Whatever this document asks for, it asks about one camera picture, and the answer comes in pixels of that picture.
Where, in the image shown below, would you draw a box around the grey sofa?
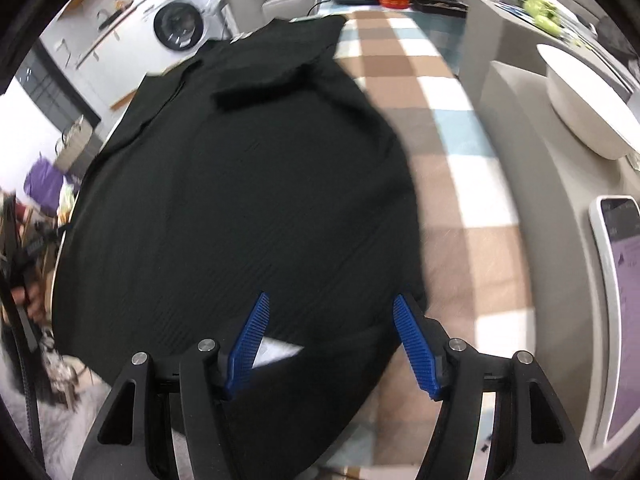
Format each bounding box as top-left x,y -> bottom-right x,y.
227,0 -> 331,41

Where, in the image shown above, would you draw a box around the grey shaggy rug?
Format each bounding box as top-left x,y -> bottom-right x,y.
10,350 -> 176,480

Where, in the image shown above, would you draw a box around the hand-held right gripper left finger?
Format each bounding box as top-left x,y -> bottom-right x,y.
72,291 -> 273,480

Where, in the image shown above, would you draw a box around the black knit garment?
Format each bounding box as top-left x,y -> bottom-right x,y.
50,14 -> 428,480

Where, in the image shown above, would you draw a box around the purple bag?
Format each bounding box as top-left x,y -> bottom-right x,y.
24,159 -> 66,211

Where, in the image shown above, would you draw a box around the white bowl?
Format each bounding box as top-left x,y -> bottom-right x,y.
536,44 -> 640,161

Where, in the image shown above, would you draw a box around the woven basket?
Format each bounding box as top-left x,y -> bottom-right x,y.
55,115 -> 96,176

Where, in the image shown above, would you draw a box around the black tray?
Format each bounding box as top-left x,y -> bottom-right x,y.
411,0 -> 468,15

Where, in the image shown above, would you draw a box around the grey cabinet with toys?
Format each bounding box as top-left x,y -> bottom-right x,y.
457,0 -> 601,111

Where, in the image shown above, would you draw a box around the grey cabinet with bowl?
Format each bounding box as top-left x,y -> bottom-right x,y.
480,60 -> 640,471

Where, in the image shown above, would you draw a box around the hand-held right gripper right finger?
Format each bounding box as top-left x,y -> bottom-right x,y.
391,292 -> 593,480

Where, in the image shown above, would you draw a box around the dark glass door cabinet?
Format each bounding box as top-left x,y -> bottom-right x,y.
15,45 -> 101,126

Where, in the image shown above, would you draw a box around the white smartphone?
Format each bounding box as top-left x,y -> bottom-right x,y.
588,195 -> 640,448

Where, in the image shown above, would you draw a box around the kitchen counter cabinet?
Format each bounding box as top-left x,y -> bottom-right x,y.
75,0 -> 166,71

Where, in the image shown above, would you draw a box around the checkered blanket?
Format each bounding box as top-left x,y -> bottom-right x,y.
300,2 -> 538,480

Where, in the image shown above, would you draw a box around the white washing machine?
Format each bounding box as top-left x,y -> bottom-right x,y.
131,0 -> 226,56

